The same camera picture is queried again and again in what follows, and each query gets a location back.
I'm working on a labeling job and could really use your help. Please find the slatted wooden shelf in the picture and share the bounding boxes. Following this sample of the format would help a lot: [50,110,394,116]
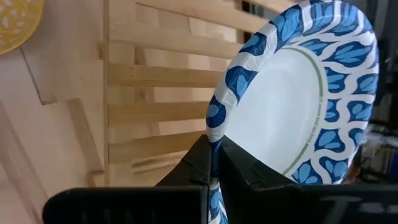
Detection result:
[18,0,299,187]

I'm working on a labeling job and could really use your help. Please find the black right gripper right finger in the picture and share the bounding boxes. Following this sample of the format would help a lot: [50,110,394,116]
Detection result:
[218,136,398,224]

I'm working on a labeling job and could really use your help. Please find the blue white leaf-pattern bowl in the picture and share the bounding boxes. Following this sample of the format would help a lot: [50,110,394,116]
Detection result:
[205,0,381,224]

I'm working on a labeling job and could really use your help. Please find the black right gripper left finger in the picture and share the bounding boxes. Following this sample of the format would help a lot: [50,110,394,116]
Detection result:
[42,134,213,224]

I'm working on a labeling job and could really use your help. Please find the yellow white floral bowl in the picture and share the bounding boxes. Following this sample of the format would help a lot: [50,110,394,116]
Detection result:
[0,0,45,56]

